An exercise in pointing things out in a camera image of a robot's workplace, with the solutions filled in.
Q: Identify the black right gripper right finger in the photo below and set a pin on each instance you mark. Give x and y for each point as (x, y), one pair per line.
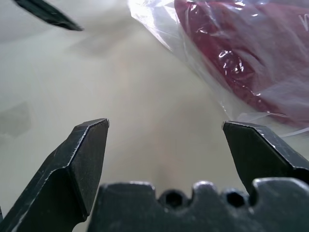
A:
(260, 152)

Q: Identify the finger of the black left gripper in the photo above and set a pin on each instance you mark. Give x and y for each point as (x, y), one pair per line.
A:
(48, 15)

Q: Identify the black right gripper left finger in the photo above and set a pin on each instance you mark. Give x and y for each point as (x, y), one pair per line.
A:
(60, 174)

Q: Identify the red cap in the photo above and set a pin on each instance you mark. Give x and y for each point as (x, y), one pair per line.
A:
(253, 53)

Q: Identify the clear plastic bag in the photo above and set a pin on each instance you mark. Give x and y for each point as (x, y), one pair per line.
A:
(169, 29)

